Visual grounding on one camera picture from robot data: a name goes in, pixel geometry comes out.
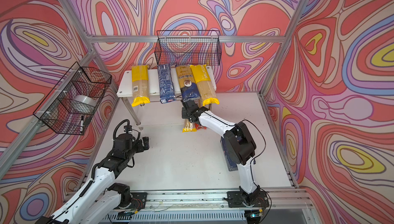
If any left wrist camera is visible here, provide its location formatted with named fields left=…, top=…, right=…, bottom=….
left=124, top=124, right=133, bottom=134

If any black wire basket back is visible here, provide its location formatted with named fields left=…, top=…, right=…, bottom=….
left=155, top=30, right=222, bottom=66

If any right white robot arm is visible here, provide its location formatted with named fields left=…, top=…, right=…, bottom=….
left=182, top=101, right=260, bottom=206

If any dark blue spaghetti bag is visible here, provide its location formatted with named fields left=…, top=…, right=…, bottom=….
left=175, top=65, right=200, bottom=102

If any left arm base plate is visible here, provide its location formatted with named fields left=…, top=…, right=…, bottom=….
left=118, top=192, right=148, bottom=210

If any blue Barilla pasta box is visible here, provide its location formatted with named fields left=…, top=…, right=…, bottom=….
left=220, top=137, right=238, bottom=172

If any black marker pen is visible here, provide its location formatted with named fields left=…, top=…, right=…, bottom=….
left=80, top=115, right=84, bottom=134

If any black wire basket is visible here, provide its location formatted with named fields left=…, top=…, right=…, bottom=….
left=155, top=30, right=222, bottom=66
left=33, top=63, right=112, bottom=135

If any blue spaghetti box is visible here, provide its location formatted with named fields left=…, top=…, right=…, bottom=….
left=158, top=64, right=176, bottom=104

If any black wire basket left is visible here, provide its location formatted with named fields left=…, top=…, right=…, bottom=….
left=33, top=63, right=112, bottom=135

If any red spaghetti bag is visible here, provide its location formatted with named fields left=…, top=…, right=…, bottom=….
left=195, top=99, right=207, bottom=131

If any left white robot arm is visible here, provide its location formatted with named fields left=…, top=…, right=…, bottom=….
left=36, top=133, right=149, bottom=224

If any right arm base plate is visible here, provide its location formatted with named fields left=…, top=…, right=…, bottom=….
left=223, top=190, right=270, bottom=209

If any silver tape roll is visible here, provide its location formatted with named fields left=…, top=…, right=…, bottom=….
left=74, top=95, right=96, bottom=107

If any white shelf with metal legs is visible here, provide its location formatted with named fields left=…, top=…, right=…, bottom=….
left=116, top=66, right=216, bottom=124

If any yellow spaghetti bag long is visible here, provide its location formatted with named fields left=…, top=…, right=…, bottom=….
left=132, top=65, right=150, bottom=107

